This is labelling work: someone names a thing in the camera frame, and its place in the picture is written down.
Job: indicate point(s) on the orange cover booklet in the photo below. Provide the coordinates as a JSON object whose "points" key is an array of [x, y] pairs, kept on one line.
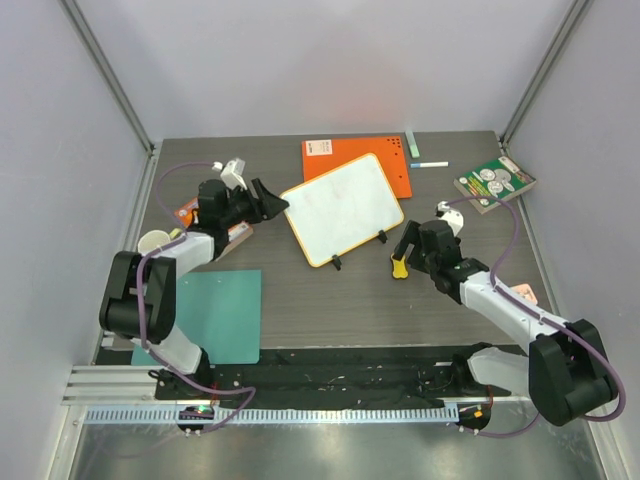
{"points": [[237, 234]]}

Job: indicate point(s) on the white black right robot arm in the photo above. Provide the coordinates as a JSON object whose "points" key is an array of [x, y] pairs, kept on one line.
{"points": [[565, 371]]}

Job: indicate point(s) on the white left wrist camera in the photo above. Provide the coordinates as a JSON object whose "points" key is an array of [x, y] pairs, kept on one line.
{"points": [[231, 173]]}

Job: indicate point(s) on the black whiteboard stand foot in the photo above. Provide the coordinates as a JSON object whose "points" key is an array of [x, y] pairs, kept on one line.
{"points": [[336, 262], [382, 236]]}

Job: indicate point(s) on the green highlighter marker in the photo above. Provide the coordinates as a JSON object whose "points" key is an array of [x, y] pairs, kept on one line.
{"points": [[412, 144]]}

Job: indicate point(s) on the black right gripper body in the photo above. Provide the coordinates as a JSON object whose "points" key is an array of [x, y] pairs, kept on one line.
{"points": [[416, 247]]}

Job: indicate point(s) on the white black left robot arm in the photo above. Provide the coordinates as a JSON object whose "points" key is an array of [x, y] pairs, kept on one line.
{"points": [[140, 297]]}

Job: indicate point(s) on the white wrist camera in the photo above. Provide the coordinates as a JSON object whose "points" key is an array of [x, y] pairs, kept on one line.
{"points": [[451, 216], [231, 173]]}

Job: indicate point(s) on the yellow bone-shaped eraser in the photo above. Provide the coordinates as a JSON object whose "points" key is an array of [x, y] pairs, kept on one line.
{"points": [[399, 268]]}

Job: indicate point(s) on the light green mug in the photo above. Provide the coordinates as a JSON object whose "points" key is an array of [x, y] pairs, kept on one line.
{"points": [[154, 239]]}

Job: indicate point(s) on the white blue-capped marker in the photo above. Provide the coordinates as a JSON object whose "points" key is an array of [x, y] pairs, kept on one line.
{"points": [[424, 165]]}

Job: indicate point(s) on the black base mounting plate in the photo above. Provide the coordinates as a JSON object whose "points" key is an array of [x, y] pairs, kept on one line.
{"points": [[378, 378]]}

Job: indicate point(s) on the teal cutting mat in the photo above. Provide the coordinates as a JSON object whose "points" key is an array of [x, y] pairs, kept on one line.
{"points": [[218, 312]]}

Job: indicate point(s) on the green cover book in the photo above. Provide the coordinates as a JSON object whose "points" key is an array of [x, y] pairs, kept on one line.
{"points": [[501, 178]]}

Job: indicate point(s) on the yellow-framed whiteboard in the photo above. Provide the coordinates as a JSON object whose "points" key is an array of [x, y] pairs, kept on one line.
{"points": [[342, 209]]}

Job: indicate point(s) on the black whiteboard stand foot right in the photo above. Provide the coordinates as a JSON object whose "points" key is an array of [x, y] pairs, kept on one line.
{"points": [[382, 236]]}

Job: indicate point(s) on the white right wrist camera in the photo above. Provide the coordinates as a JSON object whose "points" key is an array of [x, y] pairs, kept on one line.
{"points": [[451, 216]]}

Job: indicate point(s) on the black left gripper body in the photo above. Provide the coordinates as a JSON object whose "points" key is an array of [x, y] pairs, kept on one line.
{"points": [[244, 206]]}

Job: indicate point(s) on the black whiteboard stand foot left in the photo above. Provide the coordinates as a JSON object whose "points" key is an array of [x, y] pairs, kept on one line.
{"points": [[336, 262]]}

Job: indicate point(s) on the orange clipboard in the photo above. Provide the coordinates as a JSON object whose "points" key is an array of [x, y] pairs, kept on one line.
{"points": [[321, 156]]}

